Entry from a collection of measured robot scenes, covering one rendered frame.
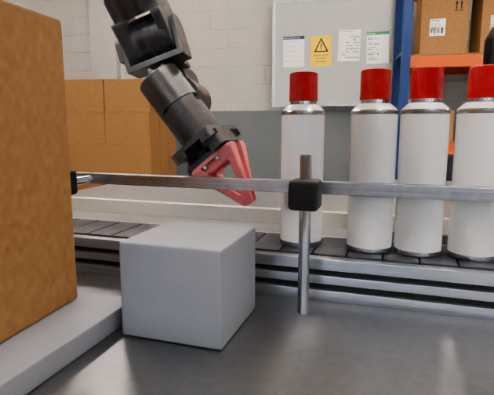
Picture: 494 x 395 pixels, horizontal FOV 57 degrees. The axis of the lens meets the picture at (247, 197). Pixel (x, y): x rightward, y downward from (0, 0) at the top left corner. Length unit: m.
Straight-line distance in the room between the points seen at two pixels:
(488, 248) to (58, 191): 0.44
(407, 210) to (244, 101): 4.45
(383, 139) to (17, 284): 0.38
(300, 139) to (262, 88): 4.38
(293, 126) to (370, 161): 0.09
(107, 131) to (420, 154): 3.38
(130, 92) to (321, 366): 3.42
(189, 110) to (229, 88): 4.40
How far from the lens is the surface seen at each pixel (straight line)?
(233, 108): 4.95
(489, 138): 0.53
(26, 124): 0.43
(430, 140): 0.52
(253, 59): 4.95
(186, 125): 0.57
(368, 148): 0.51
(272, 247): 0.55
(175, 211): 0.65
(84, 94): 3.85
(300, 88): 0.54
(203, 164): 0.56
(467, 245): 0.54
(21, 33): 0.43
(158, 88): 0.59
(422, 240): 0.53
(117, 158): 3.75
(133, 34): 0.62
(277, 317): 0.48
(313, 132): 0.53
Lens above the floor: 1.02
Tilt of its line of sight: 9 degrees down
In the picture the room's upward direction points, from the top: straight up
